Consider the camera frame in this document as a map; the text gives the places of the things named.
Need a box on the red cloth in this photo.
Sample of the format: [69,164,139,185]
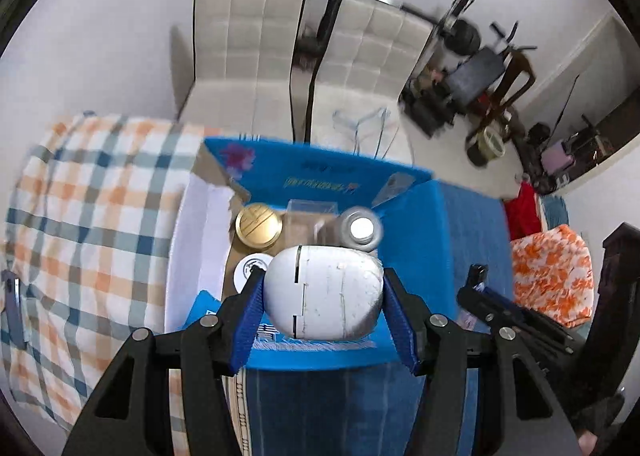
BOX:
[502,181,542,240]

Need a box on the plaid orange blue cloth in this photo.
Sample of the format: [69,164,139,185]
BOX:
[1,115,210,432]

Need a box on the blue striped table cloth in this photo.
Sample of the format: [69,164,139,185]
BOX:
[245,180,513,455]

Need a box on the pink box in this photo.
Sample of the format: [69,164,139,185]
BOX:
[540,141,575,176]

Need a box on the white round cap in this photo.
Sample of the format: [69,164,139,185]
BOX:
[232,252,273,294]

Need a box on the wicker waste basket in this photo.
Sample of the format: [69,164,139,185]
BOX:
[465,127,506,168]

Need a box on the gold round tin lid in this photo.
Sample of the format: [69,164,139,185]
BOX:
[234,202,283,251]

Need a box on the blue milk carton box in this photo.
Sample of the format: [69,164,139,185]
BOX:
[164,135,458,372]

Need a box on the black weight bench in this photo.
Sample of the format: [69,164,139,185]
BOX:
[400,0,537,136]

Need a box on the white tufted chair right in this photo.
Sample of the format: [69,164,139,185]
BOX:
[305,0,433,164]

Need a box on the white tufted chair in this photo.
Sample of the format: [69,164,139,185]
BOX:
[305,0,433,164]
[179,0,305,142]

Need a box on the white tufted chair left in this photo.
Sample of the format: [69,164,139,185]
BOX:
[179,0,305,142]

